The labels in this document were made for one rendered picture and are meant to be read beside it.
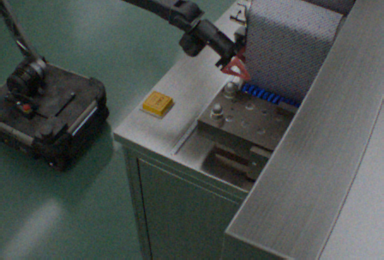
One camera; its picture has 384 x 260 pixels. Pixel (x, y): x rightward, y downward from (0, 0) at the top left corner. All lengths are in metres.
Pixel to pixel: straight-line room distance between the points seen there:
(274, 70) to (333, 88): 0.86
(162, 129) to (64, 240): 1.04
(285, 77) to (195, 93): 0.35
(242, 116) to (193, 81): 0.34
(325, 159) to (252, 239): 0.11
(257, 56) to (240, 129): 0.21
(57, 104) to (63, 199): 0.49
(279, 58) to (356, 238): 0.78
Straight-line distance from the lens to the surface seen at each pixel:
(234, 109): 1.37
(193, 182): 1.45
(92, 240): 2.34
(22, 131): 2.53
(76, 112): 2.54
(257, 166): 1.32
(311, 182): 0.44
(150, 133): 1.49
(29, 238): 2.42
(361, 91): 0.53
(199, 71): 1.69
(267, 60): 1.37
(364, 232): 0.68
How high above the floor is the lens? 1.99
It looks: 45 degrees down
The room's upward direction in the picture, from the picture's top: 1 degrees clockwise
